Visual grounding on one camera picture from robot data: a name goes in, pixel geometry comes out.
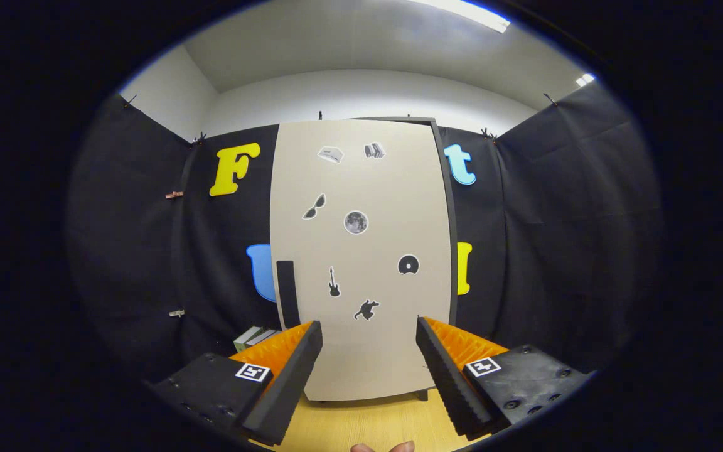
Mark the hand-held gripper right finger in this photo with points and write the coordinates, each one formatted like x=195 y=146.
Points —
x=449 y=376

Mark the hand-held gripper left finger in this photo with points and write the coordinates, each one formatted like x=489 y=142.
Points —
x=289 y=383

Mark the beige cabinet door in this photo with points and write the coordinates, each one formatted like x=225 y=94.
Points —
x=393 y=201

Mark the grey cabinet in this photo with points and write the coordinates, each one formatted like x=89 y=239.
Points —
x=453 y=226

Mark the black backdrop cloth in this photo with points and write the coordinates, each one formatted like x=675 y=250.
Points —
x=556 y=238

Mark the copper clip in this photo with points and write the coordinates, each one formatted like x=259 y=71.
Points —
x=174 y=194

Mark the small ceiling light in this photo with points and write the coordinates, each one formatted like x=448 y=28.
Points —
x=585 y=80

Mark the long ceiling light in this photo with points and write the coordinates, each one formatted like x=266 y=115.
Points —
x=468 y=14

